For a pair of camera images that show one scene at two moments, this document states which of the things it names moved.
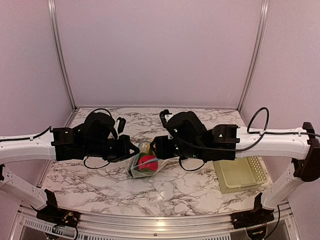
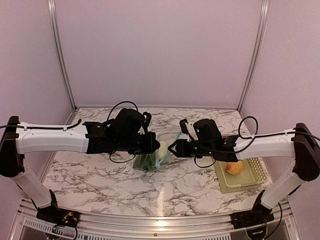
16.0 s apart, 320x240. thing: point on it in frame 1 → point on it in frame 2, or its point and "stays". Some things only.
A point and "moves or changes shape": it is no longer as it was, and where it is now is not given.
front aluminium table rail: (26, 226) stays
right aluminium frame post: (264, 14) stays
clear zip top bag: (147, 163) moves or changes shape
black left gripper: (125, 144) → (150, 147)
